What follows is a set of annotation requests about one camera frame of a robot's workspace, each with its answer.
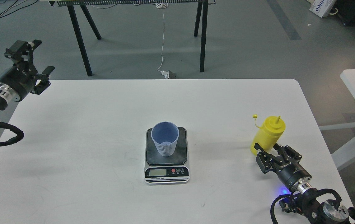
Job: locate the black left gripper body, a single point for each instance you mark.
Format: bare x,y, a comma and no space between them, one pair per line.
20,81

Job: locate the yellow squeeze bottle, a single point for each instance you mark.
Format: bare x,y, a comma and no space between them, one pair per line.
268,134

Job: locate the blue plastic cup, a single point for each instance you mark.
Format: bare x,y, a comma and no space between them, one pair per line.
165,136

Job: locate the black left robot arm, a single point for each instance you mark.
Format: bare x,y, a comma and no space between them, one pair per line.
5,99

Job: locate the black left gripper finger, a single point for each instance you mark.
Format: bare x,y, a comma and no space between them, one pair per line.
41,81
21,54

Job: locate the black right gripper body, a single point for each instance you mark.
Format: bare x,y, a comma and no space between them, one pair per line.
291,174

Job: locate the white printed bag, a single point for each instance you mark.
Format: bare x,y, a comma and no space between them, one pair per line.
323,8

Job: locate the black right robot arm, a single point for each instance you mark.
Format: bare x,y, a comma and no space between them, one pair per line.
318,206

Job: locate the digital kitchen scale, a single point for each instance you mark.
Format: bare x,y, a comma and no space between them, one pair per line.
172,169

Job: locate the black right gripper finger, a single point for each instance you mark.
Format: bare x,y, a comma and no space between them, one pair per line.
267,162
286,155

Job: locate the white power adapter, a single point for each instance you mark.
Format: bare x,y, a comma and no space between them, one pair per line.
168,74

